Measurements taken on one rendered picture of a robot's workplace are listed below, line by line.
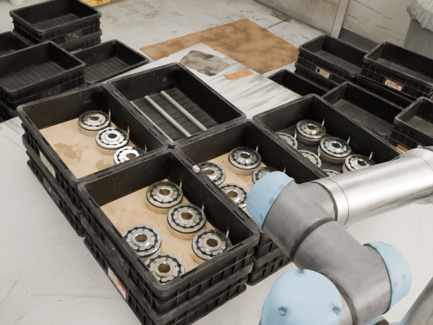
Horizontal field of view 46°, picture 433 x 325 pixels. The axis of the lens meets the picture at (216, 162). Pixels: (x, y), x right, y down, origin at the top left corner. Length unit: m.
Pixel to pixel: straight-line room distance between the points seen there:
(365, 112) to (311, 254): 2.29
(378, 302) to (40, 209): 1.21
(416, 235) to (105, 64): 1.91
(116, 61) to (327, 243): 2.47
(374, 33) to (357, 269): 3.84
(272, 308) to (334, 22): 4.04
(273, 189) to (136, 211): 0.81
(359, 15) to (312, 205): 3.80
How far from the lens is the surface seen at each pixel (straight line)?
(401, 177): 0.81
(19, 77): 2.65
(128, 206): 1.43
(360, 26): 4.41
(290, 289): 0.53
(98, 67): 2.92
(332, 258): 0.60
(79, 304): 1.40
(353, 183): 0.73
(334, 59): 3.32
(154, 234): 1.33
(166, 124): 1.73
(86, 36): 3.01
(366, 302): 0.59
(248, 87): 2.23
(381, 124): 2.81
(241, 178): 1.55
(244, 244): 1.23
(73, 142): 1.66
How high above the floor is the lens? 1.85
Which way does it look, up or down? 40 degrees down
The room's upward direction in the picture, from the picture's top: 8 degrees clockwise
